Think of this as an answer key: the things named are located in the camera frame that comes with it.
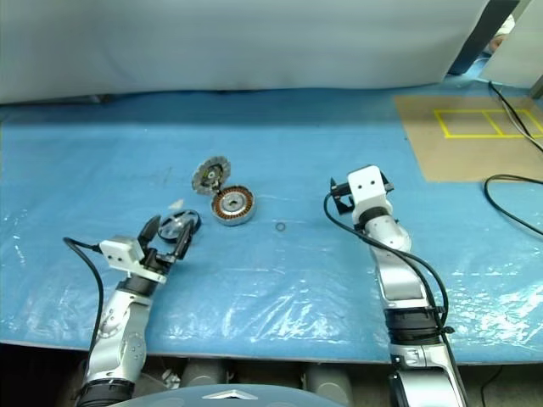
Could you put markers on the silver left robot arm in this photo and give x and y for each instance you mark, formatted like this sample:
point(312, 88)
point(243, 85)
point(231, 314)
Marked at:
point(123, 335)

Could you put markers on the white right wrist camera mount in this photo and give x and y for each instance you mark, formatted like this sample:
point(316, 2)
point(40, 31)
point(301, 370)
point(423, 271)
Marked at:
point(367, 186)

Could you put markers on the brown cardboard sheet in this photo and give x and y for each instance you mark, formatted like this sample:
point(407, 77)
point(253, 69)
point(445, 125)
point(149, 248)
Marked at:
point(449, 157)

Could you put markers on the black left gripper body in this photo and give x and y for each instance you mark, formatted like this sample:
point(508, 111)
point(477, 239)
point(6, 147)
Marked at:
point(157, 260)

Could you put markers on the grey robot torso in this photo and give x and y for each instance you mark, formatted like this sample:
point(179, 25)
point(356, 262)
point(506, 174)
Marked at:
point(220, 398)

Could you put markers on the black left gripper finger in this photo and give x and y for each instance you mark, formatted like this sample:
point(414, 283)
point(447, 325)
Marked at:
point(183, 241)
point(149, 233)

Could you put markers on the silver motor stator copper windings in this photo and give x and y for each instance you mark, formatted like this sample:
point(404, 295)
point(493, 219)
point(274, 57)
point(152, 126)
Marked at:
point(244, 214)

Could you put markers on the blue plastic table cover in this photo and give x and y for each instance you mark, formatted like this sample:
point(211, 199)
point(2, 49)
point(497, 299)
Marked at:
point(297, 275)

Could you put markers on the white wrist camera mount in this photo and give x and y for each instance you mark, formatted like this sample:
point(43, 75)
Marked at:
point(121, 252)
point(367, 186)

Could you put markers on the grey rounded cylinder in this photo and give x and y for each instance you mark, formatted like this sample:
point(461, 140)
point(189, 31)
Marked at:
point(328, 381)
point(203, 373)

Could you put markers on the white backdrop sheet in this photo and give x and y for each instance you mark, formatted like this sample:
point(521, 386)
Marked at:
point(212, 42)

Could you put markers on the black-rimmed round motor cover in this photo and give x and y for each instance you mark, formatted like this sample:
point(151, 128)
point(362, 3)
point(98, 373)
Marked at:
point(174, 224)

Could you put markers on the white board panel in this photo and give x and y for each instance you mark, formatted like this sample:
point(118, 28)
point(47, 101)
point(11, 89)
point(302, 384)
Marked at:
point(522, 51)

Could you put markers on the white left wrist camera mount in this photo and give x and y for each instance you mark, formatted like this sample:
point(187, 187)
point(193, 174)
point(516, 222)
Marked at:
point(121, 252)

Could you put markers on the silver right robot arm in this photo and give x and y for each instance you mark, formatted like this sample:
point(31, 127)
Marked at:
point(399, 280)

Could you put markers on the small white tape scrap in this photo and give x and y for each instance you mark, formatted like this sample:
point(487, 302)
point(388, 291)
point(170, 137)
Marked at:
point(176, 204)

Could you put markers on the person in white cap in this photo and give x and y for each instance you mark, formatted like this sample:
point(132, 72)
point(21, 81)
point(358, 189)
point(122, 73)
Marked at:
point(495, 43)

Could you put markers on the silver ribbed motor rotor disc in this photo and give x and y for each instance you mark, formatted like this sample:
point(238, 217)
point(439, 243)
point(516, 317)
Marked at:
point(212, 174)

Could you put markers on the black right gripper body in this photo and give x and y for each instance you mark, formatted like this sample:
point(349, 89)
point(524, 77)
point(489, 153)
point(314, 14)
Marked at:
point(341, 190)

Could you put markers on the grey metal post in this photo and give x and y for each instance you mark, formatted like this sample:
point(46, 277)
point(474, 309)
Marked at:
point(536, 87)

